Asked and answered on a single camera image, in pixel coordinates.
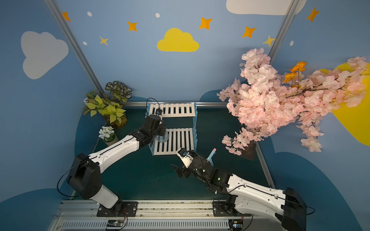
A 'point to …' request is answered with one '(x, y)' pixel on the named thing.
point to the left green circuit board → (115, 223)
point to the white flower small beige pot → (107, 133)
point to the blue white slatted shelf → (185, 138)
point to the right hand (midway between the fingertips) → (181, 156)
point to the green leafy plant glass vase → (109, 104)
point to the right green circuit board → (238, 224)
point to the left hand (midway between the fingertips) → (161, 122)
